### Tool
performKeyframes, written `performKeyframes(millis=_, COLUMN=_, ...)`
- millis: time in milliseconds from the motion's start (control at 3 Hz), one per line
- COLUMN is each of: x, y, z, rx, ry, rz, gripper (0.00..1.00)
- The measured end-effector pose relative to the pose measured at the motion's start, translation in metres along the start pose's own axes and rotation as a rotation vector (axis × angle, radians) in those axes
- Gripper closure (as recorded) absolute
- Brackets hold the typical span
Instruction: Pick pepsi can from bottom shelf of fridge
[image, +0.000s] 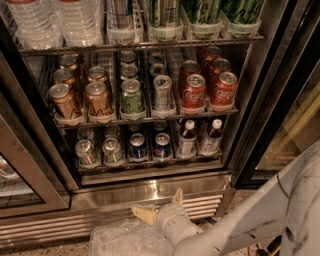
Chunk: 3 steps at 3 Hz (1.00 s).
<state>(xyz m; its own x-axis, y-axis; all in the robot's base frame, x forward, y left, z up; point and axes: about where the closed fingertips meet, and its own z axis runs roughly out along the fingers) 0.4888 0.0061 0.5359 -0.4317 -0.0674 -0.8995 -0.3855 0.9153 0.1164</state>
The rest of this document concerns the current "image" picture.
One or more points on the dark bottle white cap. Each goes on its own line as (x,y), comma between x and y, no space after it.
(187,137)
(211,139)

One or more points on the red coca-cola can back left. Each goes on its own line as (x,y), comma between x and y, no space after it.
(187,68)

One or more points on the clear water bottle left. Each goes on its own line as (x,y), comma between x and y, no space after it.
(38,27)

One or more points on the blue pepsi can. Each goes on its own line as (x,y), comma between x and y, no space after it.
(137,147)
(162,145)

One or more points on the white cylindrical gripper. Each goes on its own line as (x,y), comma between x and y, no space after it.
(167,214)

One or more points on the green can middle shelf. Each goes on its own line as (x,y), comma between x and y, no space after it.
(131,97)

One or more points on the clear plastic bin on floor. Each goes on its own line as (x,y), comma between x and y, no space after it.
(130,237)

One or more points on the dark bottle white cap right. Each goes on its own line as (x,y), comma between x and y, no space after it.
(211,139)

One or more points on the red coca-cola can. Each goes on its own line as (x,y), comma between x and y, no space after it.
(224,88)
(187,68)
(218,66)
(193,92)

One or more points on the dark bottle white cap left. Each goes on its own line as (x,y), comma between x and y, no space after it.
(187,137)

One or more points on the silver can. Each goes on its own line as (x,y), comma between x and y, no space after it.
(112,150)
(85,152)

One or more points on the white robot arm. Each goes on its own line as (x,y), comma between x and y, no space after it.
(287,205)

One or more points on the gold can front far left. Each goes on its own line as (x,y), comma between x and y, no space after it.
(65,100)

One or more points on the stainless fridge base grille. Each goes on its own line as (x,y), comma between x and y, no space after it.
(207,195)

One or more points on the gold can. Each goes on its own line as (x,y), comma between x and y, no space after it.
(99,98)
(65,100)

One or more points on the clear water bottle right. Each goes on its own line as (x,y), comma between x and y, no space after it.
(81,22)

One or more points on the red coca-cola can back right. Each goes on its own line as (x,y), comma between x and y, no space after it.
(218,66)

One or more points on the red coca-cola can front right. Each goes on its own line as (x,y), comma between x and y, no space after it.
(224,88)

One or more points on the glass fridge door left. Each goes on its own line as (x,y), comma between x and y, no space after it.
(28,183)

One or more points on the silver can bottom far left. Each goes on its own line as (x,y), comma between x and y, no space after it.
(85,152)

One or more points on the red coca-cola can front left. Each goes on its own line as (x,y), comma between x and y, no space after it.
(193,92)

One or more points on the silver slim can middle shelf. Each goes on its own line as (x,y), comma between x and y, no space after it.
(162,92)

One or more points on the clear water bottle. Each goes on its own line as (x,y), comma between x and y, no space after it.
(81,22)
(38,27)

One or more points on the open glass fridge door right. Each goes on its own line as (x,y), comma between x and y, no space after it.
(279,93)

